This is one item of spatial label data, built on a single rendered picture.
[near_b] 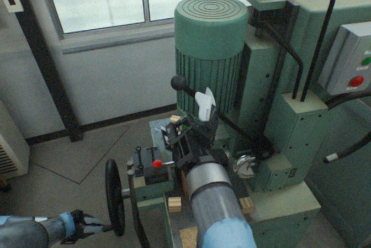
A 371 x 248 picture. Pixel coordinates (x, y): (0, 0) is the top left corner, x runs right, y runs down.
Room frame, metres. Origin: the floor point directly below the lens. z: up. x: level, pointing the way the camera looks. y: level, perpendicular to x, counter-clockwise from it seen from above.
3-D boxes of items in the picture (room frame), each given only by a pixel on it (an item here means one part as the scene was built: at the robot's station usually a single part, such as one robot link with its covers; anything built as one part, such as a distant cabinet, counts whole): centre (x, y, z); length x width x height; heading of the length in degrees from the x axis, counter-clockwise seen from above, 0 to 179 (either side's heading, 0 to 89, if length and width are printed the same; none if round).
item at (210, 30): (0.63, -0.06, 1.35); 0.18 x 0.18 x 0.31
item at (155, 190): (0.57, 0.13, 0.92); 0.15 x 0.13 x 0.09; 14
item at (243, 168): (0.53, -0.21, 1.02); 0.12 x 0.03 x 0.12; 104
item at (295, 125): (0.53, -0.30, 1.23); 0.09 x 0.08 x 0.15; 104
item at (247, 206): (0.50, -0.22, 0.82); 0.04 x 0.04 x 0.05; 13
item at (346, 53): (0.56, -0.40, 1.40); 0.10 x 0.06 x 0.16; 104
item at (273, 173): (0.52, -0.28, 1.02); 0.09 x 0.07 x 0.12; 14
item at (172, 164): (0.58, 0.06, 0.95); 0.09 x 0.07 x 0.09; 14
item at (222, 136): (0.63, -0.08, 1.03); 0.14 x 0.07 x 0.09; 104
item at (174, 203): (0.45, 0.04, 0.92); 0.04 x 0.03 x 0.04; 94
